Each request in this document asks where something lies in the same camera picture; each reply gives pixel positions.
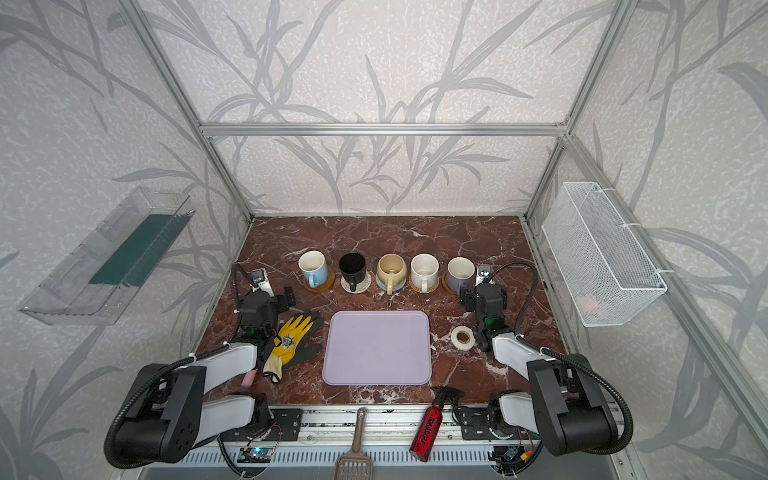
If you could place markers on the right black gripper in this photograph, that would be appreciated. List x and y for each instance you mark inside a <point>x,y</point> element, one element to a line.
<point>469,300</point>

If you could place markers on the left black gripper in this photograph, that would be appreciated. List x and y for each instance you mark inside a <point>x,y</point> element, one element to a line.
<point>285,300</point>

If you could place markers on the white mug lavender handle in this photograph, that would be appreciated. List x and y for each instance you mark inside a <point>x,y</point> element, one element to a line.
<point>460,273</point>

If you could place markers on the white mug blue outside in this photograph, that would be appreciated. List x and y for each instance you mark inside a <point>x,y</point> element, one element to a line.
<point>314,268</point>

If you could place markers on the beige mug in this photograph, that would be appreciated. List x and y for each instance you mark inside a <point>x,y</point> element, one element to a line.
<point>391,269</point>

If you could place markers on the black mug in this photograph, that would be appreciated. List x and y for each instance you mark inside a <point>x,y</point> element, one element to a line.
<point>353,267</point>

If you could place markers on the white woven spiral coaster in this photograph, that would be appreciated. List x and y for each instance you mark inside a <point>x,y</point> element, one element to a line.
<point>360,287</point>

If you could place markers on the brown wooden coaster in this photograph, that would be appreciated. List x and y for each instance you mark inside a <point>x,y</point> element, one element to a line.
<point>325,287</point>
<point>447,287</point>

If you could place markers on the tan woven rattan coaster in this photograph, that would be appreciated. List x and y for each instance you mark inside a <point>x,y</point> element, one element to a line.
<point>417,288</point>

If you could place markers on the grey blue round coaster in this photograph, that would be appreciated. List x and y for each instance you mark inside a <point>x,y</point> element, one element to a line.
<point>382,285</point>

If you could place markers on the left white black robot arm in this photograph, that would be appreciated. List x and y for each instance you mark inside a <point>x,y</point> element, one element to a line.
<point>164,415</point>

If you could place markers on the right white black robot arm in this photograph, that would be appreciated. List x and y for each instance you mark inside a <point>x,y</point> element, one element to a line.
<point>571,407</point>

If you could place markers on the yellow black work glove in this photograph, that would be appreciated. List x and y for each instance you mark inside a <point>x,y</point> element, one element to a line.
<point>291,345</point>

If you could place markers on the white tape roll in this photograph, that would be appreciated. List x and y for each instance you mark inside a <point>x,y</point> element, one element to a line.
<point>462,338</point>

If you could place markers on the purple pink spatula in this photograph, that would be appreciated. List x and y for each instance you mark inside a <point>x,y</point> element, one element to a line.
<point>248,379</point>

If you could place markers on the pink object in basket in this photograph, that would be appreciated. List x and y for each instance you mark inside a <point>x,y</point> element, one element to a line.
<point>590,305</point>

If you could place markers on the lavender plastic tray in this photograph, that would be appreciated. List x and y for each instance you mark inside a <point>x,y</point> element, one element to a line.
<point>378,348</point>

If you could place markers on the green mat in shelf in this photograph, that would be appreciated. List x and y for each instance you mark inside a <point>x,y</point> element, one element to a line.
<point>133,262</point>

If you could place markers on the green lit circuit board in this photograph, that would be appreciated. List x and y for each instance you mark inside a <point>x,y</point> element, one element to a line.
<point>255,455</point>

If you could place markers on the red spray bottle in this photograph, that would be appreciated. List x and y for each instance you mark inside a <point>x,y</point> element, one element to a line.
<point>428,429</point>

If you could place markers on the brown litter scoop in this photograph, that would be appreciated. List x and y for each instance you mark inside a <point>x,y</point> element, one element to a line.
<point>355,465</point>

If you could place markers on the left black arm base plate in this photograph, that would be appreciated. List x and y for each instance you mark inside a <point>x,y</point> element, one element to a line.
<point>280,424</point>

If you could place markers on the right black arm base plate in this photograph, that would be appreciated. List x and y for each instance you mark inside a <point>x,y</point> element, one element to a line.
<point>486,423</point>

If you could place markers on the white wire mesh basket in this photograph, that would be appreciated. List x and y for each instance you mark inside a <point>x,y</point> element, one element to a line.
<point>597,253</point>

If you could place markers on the right circuit board with wires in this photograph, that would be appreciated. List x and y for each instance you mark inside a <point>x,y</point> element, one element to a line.
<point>511,455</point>

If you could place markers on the clear plastic wall shelf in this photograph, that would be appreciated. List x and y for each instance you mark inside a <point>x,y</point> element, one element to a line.
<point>65,297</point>

